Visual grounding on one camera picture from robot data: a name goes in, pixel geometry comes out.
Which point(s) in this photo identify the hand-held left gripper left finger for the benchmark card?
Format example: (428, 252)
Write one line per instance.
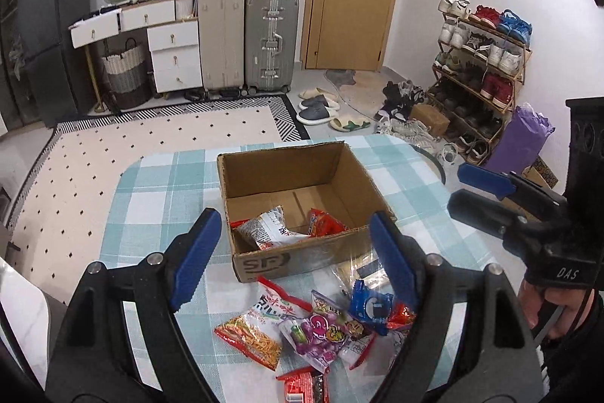
(198, 259)

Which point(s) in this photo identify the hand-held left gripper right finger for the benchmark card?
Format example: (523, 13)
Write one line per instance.
(391, 259)

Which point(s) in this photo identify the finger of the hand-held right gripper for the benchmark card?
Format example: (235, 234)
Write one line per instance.
(481, 180)
(490, 212)

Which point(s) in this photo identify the blue cookie packet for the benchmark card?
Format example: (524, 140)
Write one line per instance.
(370, 306)

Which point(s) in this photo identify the person's right forearm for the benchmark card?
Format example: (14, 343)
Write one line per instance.
(580, 365)

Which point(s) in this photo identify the person's right hand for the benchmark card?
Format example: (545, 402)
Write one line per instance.
(535, 304)

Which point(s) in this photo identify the clear plastic bag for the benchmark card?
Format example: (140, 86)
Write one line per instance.
(349, 273)

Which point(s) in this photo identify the dark patterned cardboard box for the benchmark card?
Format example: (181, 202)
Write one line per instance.
(542, 174)

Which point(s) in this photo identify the purple bag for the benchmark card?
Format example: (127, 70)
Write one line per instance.
(519, 138)

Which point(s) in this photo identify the small red shiny packet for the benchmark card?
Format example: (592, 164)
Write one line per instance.
(401, 318)

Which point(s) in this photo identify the white grey snack packet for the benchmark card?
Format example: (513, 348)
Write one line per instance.
(269, 228)

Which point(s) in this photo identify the small brown cardboard box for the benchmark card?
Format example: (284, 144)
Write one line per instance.
(429, 119)

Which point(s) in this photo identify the cartoon print candy packet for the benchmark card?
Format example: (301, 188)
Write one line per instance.
(347, 330)

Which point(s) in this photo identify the orange noodle snack packet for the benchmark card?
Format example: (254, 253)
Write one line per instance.
(245, 334)

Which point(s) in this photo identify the pile of loose sneakers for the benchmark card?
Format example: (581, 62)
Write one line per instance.
(406, 129)

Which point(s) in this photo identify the white red blue snack packet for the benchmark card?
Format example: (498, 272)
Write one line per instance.
(278, 306)

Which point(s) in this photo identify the rows of assorted shoes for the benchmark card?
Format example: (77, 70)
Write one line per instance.
(495, 86)

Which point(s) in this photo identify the purple candy packet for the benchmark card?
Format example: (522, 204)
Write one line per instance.
(311, 337)

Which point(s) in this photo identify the wooden shoe rack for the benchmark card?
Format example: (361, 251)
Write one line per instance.
(524, 53)

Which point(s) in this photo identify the cream dotted rug striped border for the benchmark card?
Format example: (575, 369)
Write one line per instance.
(141, 134)

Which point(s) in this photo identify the beige green slipper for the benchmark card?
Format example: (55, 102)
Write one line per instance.
(349, 124)

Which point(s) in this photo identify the round beige floor mat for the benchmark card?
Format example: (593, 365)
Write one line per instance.
(373, 89)

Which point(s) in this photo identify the red striped snack packet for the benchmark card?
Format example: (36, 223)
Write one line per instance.
(302, 386)

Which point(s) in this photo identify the grey slipper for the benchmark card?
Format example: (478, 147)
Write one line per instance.
(316, 116)
(318, 103)

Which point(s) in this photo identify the grey floor mat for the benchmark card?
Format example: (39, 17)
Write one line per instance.
(339, 77)

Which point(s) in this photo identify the white chair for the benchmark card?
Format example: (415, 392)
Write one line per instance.
(23, 313)

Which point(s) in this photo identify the white desk with drawers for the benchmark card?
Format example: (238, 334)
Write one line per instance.
(172, 68)

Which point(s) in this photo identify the woven laundry basket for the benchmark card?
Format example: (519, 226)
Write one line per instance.
(125, 75)

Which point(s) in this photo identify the beige suitcase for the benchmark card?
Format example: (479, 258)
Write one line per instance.
(222, 44)

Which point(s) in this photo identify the silver suitcase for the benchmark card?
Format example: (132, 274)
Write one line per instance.
(271, 44)

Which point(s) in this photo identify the dark grey refrigerator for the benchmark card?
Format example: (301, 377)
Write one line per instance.
(52, 30)

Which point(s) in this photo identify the dark glass cabinet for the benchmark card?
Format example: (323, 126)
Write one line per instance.
(9, 53)

